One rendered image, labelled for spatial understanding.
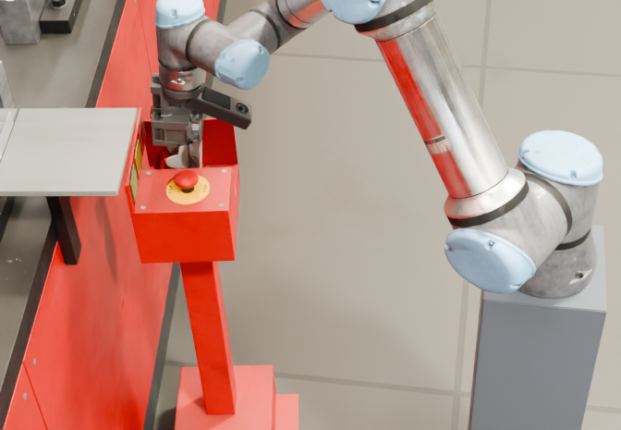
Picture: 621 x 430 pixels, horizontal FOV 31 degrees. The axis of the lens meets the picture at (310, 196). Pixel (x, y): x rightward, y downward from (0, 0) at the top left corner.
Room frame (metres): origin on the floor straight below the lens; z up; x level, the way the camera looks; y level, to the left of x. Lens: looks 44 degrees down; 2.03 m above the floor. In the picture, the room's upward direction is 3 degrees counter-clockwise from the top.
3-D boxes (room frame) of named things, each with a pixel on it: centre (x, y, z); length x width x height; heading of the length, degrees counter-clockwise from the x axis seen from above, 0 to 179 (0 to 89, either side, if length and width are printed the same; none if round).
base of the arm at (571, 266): (1.14, -0.35, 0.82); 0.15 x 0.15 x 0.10
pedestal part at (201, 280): (1.39, 0.21, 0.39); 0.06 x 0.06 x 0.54; 88
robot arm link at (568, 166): (1.14, -0.35, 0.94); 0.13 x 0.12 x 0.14; 139
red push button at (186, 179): (1.35, 0.20, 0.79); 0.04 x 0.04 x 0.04
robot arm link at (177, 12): (1.44, 0.19, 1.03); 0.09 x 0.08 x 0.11; 49
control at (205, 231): (1.39, 0.21, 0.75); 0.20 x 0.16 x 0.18; 178
